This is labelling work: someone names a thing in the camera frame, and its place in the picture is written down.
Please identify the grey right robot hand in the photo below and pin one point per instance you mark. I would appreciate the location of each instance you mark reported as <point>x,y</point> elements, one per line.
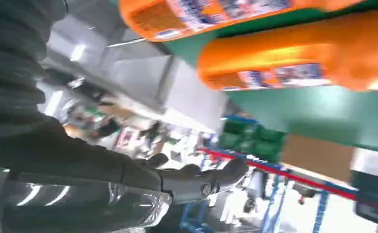
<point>79,180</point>

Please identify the green crate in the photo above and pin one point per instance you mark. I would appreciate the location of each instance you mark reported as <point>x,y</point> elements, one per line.
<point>256,141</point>

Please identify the blue metal rack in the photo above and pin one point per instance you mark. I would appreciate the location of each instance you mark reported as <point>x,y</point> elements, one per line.
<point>272,170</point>

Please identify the cardboard box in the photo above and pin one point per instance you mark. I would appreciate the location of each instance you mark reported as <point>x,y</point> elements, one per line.
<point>317,157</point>

